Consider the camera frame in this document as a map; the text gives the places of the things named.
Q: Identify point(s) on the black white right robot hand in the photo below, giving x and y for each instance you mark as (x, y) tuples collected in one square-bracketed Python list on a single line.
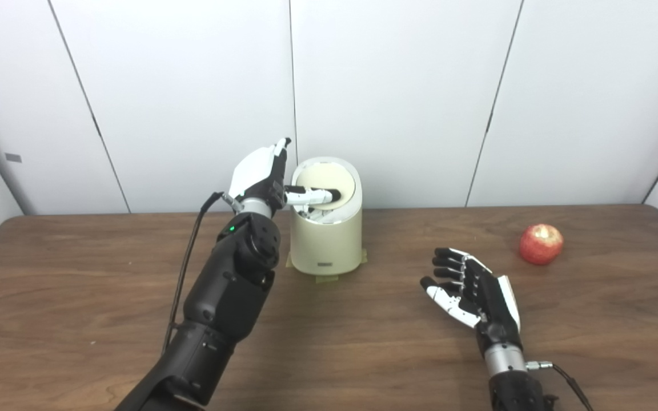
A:
[(492, 305)]

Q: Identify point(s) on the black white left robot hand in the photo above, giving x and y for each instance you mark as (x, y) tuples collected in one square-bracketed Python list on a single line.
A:
[(255, 171)]

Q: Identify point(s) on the cream round bin lid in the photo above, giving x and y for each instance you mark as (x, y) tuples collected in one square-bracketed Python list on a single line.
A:
[(329, 174)]

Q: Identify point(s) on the red apple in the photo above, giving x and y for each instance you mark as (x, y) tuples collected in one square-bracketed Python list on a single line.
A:
[(540, 245)]

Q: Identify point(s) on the cream-colored cylindrical bin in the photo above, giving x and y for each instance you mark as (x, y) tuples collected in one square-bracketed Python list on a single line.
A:
[(326, 242)]

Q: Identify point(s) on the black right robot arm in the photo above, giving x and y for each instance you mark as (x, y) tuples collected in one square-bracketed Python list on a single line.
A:
[(506, 371)]

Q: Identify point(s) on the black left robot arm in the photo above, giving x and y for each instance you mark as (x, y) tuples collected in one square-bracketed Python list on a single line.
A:
[(220, 302)]

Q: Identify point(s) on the small grey wall sticker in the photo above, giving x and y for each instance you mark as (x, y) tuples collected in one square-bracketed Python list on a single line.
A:
[(13, 157)]

